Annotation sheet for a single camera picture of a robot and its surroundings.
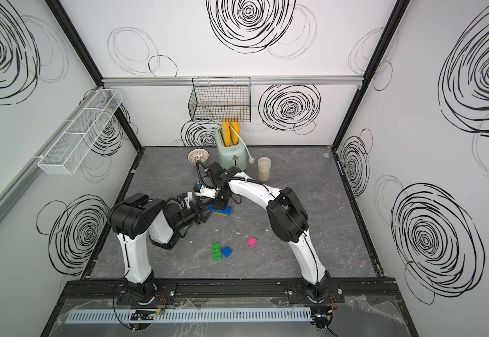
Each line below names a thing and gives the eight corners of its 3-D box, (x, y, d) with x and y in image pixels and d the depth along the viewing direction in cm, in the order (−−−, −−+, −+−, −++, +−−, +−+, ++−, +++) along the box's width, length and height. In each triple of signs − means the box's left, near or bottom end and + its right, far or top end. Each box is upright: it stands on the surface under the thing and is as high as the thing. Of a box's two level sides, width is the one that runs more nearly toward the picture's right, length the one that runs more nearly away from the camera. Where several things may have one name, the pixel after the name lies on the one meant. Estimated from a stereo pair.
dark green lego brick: (213, 261, 83) (213, 260, 81) (212, 245, 87) (211, 243, 85) (222, 259, 83) (222, 258, 81) (220, 243, 87) (220, 242, 86)
